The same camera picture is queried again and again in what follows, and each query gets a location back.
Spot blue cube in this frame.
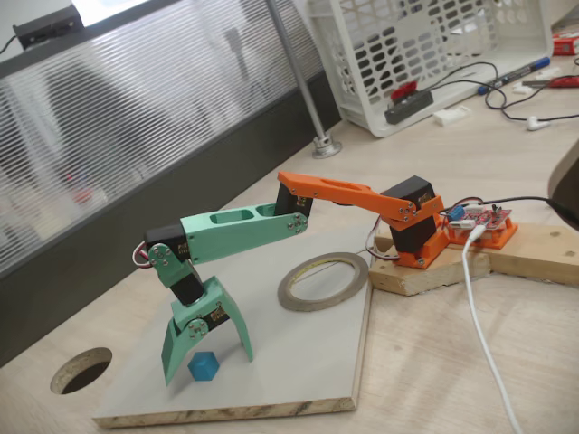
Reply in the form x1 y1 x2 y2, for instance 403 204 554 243
187 351 221 382

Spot grey wooden board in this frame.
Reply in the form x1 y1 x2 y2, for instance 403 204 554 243
92 223 376 429

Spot ribbed translucent desk partition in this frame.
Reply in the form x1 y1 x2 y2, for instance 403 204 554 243
0 0 345 367

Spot wooden base block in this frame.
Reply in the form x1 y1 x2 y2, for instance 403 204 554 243
368 225 493 297

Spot metal pole with foot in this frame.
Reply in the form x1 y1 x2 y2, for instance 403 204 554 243
266 0 344 159

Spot red circuit board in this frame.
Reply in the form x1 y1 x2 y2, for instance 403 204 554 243
447 203 515 230

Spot orange circuit board holder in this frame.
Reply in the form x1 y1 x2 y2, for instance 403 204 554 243
445 216 519 250

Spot white plastic part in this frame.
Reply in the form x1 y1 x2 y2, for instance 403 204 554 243
432 104 471 126

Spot long wooden plank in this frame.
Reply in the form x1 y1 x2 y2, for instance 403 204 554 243
486 220 579 287

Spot black box device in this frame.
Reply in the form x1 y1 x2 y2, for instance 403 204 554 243
12 4 85 50

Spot dark rounded object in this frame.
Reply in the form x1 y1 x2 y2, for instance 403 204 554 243
546 137 579 227

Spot blue marker pen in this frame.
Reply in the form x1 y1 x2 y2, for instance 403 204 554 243
478 56 551 95

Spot white plastic basket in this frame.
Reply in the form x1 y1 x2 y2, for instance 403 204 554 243
307 0 555 139

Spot red and white box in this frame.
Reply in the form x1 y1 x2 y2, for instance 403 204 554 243
552 35 579 58

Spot grey ring of tape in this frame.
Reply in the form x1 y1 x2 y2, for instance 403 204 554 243
277 251 371 313

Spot white USB cable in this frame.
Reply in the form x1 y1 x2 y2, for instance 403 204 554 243
460 225 526 434

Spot black bar with red handle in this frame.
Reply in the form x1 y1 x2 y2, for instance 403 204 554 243
384 80 434 126

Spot thick black cable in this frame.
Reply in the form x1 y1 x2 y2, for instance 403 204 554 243
441 195 579 227

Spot thin black cable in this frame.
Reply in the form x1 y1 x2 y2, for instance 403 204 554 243
420 61 579 123

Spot red handled pliers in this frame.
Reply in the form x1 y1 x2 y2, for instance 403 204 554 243
522 74 579 91

